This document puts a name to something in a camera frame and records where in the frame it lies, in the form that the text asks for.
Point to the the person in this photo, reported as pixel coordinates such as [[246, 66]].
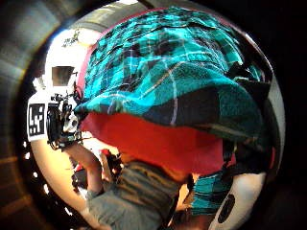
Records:
[[137, 198]]

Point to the white marker cube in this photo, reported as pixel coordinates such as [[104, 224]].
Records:
[[36, 119]]

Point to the dark rectangular screen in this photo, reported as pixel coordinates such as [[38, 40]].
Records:
[[62, 76]]

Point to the teal plaid cloth red lining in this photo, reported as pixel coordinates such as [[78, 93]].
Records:
[[166, 70]]

